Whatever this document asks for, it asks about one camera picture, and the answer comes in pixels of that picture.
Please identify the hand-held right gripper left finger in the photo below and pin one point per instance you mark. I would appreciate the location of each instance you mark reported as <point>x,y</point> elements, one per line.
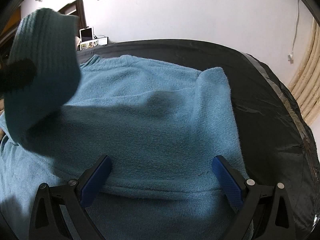
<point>96,182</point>

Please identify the black cloth cover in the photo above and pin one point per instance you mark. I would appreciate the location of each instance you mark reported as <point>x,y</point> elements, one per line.
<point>270,130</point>

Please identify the white tablet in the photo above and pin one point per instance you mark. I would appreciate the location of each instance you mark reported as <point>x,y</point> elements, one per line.
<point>86,33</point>

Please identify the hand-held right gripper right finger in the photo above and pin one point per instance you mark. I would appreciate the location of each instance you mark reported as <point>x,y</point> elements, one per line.
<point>227,182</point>

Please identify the dark wooden headboard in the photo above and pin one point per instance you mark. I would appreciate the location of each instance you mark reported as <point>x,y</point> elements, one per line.
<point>75,8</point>

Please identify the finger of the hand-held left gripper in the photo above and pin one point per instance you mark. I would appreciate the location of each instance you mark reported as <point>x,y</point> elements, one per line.
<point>18,73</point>

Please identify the beige curtain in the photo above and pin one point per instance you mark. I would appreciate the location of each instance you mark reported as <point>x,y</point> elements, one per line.
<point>308,85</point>

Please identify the blue knit sweater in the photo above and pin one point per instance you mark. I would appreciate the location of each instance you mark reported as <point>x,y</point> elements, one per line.
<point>150,120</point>

